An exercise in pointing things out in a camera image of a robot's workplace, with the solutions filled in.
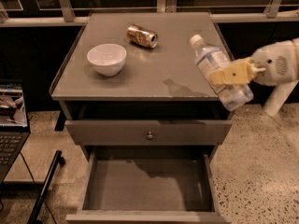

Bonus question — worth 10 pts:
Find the black laptop stand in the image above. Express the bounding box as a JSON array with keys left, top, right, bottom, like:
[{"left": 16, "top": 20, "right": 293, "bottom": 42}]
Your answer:
[{"left": 0, "top": 150, "right": 65, "bottom": 224}]

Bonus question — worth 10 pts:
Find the crushed gold soda can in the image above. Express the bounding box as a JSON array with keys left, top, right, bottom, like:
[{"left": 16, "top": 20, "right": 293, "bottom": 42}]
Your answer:
[{"left": 126, "top": 24, "right": 158, "bottom": 49}]

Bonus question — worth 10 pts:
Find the metal window frame railing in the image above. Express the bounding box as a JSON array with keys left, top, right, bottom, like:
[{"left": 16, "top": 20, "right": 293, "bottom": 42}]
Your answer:
[{"left": 0, "top": 0, "right": 299, "bottom": 27}]

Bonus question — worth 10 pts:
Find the round brass drawer knob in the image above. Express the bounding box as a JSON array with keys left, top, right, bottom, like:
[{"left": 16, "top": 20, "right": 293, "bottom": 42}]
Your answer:
[{"left": 146, "top": 132, "right": 154, "bottom": 140}]

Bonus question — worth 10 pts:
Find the clear blue plastic bottle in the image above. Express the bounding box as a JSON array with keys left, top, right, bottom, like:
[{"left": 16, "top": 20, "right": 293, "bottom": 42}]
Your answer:
[{"left": 189, "top": 35, "right": 253, "bottom": 111}]

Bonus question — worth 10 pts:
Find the black laptop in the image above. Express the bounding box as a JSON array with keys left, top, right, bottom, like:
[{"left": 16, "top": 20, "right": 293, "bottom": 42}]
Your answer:
[{"left": 0, "top": 79, "right": 30, "bottom": 183}]

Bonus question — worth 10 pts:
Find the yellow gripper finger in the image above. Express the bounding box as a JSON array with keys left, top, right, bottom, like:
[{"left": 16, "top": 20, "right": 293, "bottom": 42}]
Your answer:
[{"left": 209, "top": 58, "right": 265, "bottom": 85}]

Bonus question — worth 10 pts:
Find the open grey middle drawer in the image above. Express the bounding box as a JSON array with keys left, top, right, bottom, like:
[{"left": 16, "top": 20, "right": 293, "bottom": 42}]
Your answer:
[{"left": 66, "top": 147, "right": 231, "bottom": 224}]

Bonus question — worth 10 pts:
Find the grey wooden drawer cabinet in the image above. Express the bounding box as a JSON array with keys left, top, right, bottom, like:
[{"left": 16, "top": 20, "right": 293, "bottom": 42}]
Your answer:
[{"left": 50, "top": 13, "right": 231, "bottom": 155}]

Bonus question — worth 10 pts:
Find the white diagonal post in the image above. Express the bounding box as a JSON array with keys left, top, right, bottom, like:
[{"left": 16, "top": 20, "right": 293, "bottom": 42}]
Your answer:
[{"left": 263, "top": 81, "right": 298, "bottom": 117}]

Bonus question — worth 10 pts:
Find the grey top drawer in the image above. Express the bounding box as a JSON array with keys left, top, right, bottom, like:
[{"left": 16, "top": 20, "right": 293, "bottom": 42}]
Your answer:
[{"left": 65, "top": 120, "right": 232, "bottom": 146}]

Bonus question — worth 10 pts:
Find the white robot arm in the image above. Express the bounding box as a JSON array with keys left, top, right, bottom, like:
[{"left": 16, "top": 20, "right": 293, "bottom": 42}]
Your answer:
[{"left": 209, "top": 38, "right": 299, "bottom": 86}]

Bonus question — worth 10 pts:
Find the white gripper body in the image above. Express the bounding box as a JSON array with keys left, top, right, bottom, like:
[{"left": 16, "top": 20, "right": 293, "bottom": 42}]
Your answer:
[{"left": 250, "top": 40, "right": 296, "bottom": 86}]

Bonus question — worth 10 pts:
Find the white ceramic bowl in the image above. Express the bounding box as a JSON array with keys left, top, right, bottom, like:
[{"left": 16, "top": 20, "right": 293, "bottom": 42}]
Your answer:
[{"left": 87, "top": 44, "right": 127, "bottom": 77}]

